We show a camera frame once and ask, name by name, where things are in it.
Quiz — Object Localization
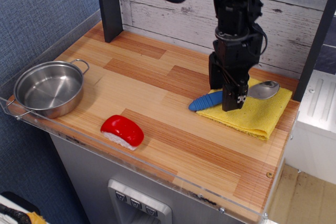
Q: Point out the yellow object bottom left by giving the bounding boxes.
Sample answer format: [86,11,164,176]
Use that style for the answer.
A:
[27,212,47,224]

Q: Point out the dark grey left post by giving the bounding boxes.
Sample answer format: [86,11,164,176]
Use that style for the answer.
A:
[99,0,123,42]

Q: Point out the white toy sink unit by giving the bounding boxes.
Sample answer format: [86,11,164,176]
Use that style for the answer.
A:
[285,70,335,184]

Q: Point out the dark grey post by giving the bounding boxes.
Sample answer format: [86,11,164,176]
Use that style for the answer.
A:
[293,0,335,102]
[99,0,123,42]

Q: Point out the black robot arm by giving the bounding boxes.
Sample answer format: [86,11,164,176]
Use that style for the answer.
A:
[208,0,267,112]

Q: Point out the stainless steel pot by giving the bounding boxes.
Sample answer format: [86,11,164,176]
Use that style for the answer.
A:
[6,59,90,120]

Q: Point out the red white toy sushi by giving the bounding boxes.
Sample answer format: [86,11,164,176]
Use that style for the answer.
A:
[100,115,144,151]

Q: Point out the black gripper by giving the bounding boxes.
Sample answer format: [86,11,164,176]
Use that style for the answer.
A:
[208,31,263,111]

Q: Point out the silver dispenser button panel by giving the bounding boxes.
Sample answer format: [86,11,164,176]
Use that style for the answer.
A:
[108,179,173,223]

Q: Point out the dark grey right post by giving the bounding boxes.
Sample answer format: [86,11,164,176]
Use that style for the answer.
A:
[293,0,335,102]

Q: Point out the blue handled metal spoon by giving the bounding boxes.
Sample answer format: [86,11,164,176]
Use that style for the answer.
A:
[188,81,280,111]

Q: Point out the yellow folded cloth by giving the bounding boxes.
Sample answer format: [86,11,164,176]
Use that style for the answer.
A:
[196,88,292,140]

